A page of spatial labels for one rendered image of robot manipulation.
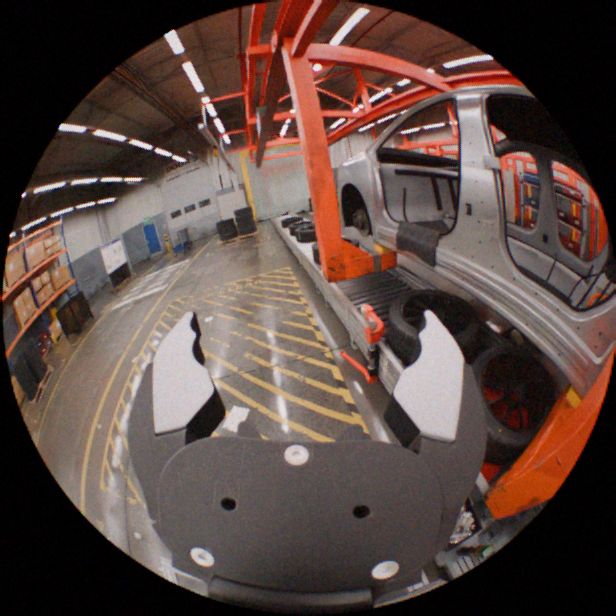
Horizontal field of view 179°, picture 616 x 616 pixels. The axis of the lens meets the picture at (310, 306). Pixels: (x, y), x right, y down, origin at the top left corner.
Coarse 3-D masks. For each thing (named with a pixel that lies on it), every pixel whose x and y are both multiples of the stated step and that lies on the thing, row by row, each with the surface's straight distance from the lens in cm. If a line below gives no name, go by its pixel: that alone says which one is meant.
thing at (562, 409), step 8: (568, 384) 126; (560, 400) 118; (552, 408) 128; (560, 408) 108; (568, 408) 113; (552, 416) 108; (560, 416) 99; (568, 416) 111; (544, 424) 114; (552, 424) 100; (560, 424) 87; (544, 432) 97; (552, 432) 91; (536, 440) 100; (544, 440) 93; (528, 448) 102; (520, 456) 103
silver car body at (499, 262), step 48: (480, 96) 133; (528, 96) 128; (384, 144) 196; (480, 144) 117; (528, 144) 268; (384, 192) 193; (432, 192) 233; (480, 192) 115; (384, 240) 191; (480, 240) 118; (528, 240) 286; (480, 288) 122; (528, 288) 107; (576, 288) 179; (528, 336) 111; (576, 336) 104; (576, 384) 110
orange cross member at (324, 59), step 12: (312, 60) 219; (324, 60) 222; (336, 60) 224; (348, 60) 230; (360, 60) 237; (372, 60) 246; (312, 72) 211; (384, 72) 254; (396, 72) 255; (408, 72) 268; (420, 84) 285; (432, 84) 287; (444, 84) 311
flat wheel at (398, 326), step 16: (400, 304) 154; (416, 304) 162; (432, 304) 162; (448, 304) 169; (464, 304) 166; (400, 320) 138; (416, 320) 144; (448, 320) 151; (464, 320) 154; (400, 336) 133; (416, 336) 127; (464, 336) 135; (400, 352) 140; (464, 352) 140
